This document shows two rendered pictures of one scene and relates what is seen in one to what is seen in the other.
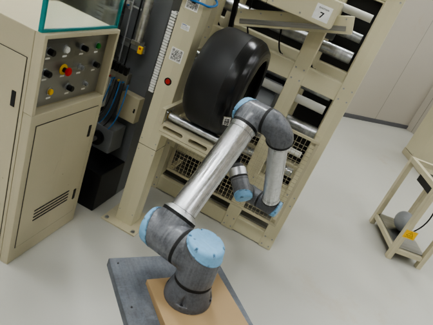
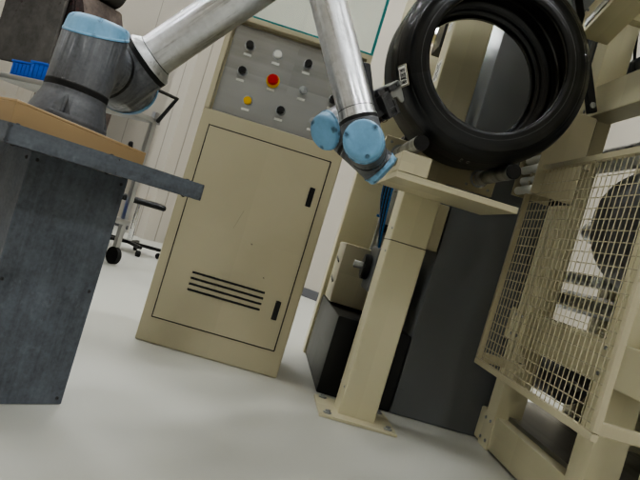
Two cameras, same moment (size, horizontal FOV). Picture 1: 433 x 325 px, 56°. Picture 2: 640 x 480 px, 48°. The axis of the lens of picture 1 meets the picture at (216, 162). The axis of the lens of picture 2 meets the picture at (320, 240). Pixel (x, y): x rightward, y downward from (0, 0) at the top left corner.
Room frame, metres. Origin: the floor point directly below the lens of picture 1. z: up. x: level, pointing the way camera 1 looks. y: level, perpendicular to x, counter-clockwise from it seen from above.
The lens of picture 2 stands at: (1.39, -1.91, 0.56)
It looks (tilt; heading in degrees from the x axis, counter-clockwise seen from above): 0 degrees down; 75
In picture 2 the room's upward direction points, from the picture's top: 17 degrees clockwise
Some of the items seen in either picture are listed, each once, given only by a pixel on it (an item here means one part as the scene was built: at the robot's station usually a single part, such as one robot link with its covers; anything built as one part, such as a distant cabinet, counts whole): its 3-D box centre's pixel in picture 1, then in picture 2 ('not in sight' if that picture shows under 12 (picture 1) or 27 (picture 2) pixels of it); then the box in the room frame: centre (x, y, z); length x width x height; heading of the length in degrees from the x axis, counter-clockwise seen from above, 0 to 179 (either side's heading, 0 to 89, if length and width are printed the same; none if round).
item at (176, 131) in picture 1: (189, 137); (403, 169); (2.15, 0.20, 0.84); 0.36 x 0.09 x 0.06; 79
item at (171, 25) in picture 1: (164, 53); not in sight; (2.30, 0.51, 1.19); 0.05 x 0.04 x 0.48; 169
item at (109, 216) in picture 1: (127, 217); (353, 412); (2.31, 0.42, 0.01); 0.27 x 0.27 x 0.02; 79
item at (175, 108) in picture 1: (177, 109); (438, 166); (2.32, 0.34, 0.90); 0.40 x 0.03 x 0.10; 169
